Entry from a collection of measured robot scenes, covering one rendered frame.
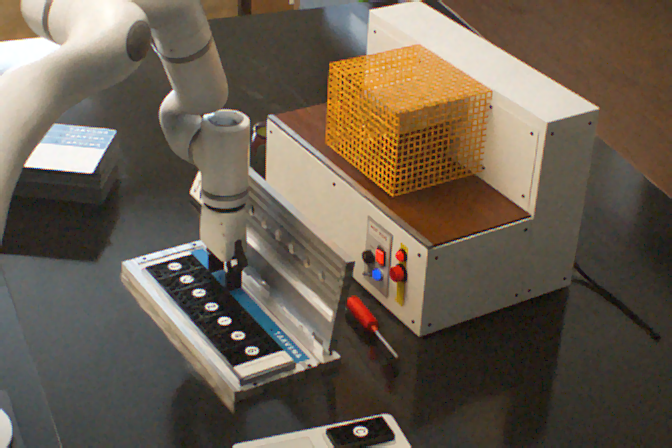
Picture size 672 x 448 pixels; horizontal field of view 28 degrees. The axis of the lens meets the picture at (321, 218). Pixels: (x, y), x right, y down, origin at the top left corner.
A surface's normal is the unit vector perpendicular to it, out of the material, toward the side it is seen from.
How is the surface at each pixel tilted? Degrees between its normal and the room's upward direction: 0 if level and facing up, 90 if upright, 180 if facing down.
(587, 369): 0
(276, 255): 81
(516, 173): 90
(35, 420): 0
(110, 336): 0
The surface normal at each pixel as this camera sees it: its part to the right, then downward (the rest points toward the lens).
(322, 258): -0.83, 0.11
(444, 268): 0.52, 0.46
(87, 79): 0.29, 0.75
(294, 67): 0.04, -0.86
